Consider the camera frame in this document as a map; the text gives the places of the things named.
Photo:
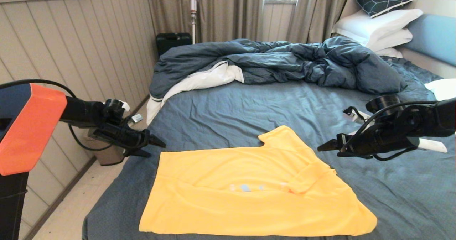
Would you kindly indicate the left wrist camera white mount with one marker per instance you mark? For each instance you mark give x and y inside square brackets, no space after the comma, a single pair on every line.
[137,118]

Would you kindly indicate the dark geometric patterned cushion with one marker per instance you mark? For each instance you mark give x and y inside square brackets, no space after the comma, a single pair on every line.
[377,0]

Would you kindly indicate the white stick vacuum cleaner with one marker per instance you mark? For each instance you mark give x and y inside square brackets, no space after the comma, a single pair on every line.
[193,5]

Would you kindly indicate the large white pillow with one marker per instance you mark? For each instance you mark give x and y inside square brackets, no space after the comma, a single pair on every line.
[372,25]

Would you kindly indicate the blue padded headboard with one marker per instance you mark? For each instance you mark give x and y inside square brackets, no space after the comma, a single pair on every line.
[436,38]

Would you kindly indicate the dark blue bed sheet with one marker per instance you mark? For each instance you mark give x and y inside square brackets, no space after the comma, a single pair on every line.
[285,108]

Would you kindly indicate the dark blue duvet white lining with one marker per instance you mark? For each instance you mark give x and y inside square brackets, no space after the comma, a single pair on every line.
[285,63]

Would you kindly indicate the white flat oblong object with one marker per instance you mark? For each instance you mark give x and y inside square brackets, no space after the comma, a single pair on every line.
[433,145]

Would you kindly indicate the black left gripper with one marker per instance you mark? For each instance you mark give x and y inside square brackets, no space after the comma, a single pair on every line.
[124,136]

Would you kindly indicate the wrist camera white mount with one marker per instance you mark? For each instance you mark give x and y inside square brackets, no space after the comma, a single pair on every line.
[351,116]
[137,118]

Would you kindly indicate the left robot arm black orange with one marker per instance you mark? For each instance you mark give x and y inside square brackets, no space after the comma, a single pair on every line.
[32,133]

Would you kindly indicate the beige curtain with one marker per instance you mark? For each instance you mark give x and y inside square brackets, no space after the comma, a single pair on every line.
[317,12]
[228,12]

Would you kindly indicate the dark green hard case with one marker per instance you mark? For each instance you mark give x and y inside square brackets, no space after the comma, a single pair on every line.
[172,42]

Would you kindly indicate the beige headboard frame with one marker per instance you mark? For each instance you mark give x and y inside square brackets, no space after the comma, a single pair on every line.
[433,65]

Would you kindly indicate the brown trash bin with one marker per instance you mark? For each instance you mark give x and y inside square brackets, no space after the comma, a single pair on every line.
[107,156]

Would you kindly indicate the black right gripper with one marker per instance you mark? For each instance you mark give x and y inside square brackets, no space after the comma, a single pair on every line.
[381,142]

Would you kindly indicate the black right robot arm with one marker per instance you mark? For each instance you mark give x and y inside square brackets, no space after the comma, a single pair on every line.
[434,120]

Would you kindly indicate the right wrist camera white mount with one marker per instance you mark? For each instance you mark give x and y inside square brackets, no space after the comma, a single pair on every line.
[351,116]

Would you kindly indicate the yellow printed t-shirt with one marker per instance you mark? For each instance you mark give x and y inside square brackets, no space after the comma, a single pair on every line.
[249,204]

